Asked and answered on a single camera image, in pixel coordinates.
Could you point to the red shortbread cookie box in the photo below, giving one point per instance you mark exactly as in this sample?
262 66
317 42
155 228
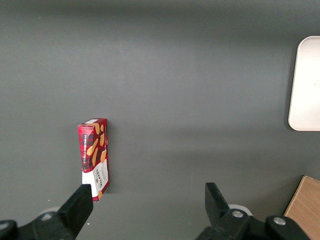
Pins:
95 150

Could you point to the wooden drawer cabinet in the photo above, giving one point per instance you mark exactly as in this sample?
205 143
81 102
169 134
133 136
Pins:
307 197

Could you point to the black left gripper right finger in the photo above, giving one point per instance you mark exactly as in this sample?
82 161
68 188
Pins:
225 222

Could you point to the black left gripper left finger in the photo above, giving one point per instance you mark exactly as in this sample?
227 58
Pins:
72 215

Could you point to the white rectangular tray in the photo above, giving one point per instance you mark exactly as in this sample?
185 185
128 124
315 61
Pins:
307 87

